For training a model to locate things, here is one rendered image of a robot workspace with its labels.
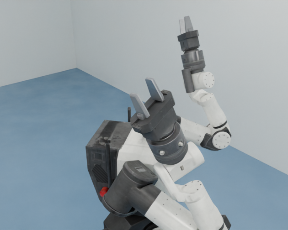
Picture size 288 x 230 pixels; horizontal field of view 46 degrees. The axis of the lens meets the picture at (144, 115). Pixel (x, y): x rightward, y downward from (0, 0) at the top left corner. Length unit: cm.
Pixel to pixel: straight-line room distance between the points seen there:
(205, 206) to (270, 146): 248
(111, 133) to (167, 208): 38
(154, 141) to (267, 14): 239
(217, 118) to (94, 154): 54
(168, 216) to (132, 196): 12
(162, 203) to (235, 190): 210
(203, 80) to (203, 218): 59
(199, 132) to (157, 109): 70
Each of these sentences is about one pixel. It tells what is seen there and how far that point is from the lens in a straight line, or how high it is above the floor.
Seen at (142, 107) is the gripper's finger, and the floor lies 160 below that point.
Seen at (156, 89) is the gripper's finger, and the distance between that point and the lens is 73.
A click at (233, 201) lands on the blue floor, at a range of 296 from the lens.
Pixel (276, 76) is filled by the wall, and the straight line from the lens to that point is 311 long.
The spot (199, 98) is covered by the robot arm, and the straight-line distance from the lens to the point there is 143.
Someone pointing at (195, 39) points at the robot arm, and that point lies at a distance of 136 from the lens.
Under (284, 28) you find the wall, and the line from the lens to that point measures 300.
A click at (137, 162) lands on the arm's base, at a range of 107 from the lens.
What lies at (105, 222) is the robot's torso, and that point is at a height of 92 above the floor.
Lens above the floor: 192
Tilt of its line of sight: 28 degrees down
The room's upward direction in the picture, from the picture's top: straight up
